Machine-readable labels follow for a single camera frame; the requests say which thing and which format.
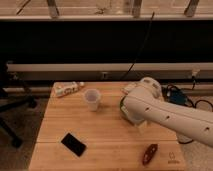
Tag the black eraser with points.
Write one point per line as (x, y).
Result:
(73, 144)

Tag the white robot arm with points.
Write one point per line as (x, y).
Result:
(143, 103)

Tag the translucent plastic cup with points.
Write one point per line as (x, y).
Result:
(92, 98)

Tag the green bowl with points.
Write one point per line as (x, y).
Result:
(122, 108)

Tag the small white packet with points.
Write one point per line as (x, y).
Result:
(128, 88)

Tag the white baseboard heater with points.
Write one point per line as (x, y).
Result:
(111, 71)

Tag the white crumpled tube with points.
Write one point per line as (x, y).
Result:
(67, 89)

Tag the blue device on floor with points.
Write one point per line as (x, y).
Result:
(177, 97)

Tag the dark red oblong object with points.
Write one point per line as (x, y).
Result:
(149, 153)

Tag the black office chair base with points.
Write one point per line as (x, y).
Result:
(5, 79)

